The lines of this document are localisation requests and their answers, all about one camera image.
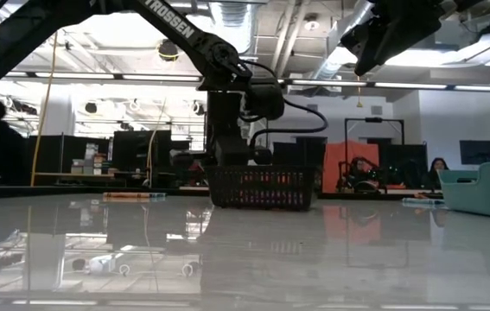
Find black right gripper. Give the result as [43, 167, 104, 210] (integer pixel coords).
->
[340, 0, 460, 77]

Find black slotted plastic basket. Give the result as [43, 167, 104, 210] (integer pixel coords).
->
[203, 165, 319, 213]

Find round ceiling fixture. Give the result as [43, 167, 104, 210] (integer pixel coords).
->
[303, 12, 321, 30]

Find black partition panel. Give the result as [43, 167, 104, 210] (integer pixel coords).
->
[378, 142, 430, 189]
[271, 135, 328, 168]

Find orange partition cloth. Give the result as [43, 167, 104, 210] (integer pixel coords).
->
[321, 139, 380, 194]

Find stacked cardboard boxes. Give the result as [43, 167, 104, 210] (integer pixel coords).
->
[70, 141, 111, 175]

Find black computer monitor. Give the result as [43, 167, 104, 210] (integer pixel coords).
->
[459, 138, 490, 165]

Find long ceiling light strip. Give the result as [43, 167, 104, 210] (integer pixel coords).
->
[4, 68, 490, 92]

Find teal plastic bin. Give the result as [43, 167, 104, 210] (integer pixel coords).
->
[437, 162, 490, 219]

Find silver ventilation duct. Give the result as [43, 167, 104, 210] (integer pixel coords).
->
[311, 0, 378, 92]
[209, 0, 257, 53]

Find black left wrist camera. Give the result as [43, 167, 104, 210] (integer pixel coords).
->
[246, 80, 287, 123]

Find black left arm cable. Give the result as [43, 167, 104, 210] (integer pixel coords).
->
[239, 59, 330, 150]

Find black metal frame stand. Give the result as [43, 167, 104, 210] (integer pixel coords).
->
[343, 115, 405, 165]

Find pale yellow hanging cable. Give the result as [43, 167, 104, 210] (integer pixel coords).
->
[146, 97, 168, 187]

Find black partition wall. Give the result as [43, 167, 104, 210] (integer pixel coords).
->
[24, 134, 111, 187]
[111, 128, 207, 187]

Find black overhead camera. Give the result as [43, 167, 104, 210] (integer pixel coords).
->
[157, 38, 180, 61]

